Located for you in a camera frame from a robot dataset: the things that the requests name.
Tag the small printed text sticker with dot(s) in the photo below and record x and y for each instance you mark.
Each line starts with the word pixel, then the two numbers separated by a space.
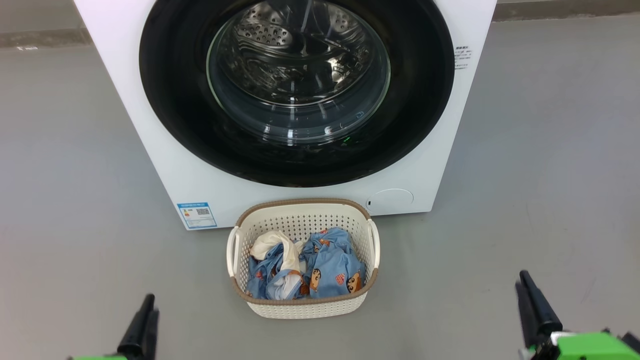
pixel 462 57

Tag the blue energy label sticker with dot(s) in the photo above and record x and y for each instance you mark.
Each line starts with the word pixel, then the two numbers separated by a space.
pixel 196 215

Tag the white front-load washing machine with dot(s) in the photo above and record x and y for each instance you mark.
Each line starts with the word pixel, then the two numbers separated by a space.
pixel 200 192

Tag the black round glass washer door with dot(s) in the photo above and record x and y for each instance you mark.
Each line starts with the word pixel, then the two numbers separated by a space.
pixel 170 100

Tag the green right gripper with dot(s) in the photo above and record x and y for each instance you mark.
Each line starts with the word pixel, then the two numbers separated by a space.
pixel 590 347

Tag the round white filter cover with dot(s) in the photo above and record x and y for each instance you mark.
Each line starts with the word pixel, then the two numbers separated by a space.
pixel 390 199

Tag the blue cartoon print garment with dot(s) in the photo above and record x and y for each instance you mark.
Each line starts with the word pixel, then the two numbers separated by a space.
pixel 330 265

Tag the cream perforated laundry basket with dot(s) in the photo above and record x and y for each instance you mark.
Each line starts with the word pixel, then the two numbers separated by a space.
pixel 300 215

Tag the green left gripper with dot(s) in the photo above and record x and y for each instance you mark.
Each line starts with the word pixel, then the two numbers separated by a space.
pixel 100 357

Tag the blue and white garment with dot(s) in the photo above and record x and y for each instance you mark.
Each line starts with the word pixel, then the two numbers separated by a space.
pixel 280 250

